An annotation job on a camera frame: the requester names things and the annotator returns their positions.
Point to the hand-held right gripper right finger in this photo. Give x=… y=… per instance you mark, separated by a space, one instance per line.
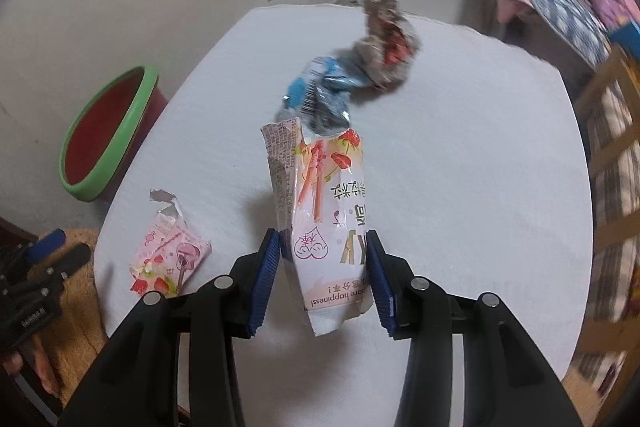
x=380 y=287

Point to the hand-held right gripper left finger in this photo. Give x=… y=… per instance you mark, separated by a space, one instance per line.
x=265 y=287

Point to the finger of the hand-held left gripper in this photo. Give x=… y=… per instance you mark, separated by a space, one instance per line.
x=45 y=244
x=70 y=259

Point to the pink white strawberry snack box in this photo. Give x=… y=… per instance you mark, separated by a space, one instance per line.
x=325 y=217

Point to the red bin with green rim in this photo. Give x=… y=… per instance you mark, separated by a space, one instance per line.
x=100 y=142

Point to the person's left hand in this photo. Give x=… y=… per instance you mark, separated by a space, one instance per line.
x=45 y=369

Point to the small pink snack wrapper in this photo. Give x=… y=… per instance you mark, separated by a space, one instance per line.
x=170 y=252

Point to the blue silver snack wrapper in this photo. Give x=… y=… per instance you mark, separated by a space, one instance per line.
x=320 y=97

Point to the crumpled silver red wrapper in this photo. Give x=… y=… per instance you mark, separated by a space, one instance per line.
x=385 y=52

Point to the striped cushion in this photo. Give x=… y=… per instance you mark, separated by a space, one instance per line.
x=617 y=217

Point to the wooden chair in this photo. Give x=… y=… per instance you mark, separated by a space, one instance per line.
x=597 y=97

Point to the blue patterned blanket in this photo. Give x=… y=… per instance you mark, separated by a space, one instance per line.
x=550 y=2

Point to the blue box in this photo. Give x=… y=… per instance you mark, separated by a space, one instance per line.
x=625 y=36

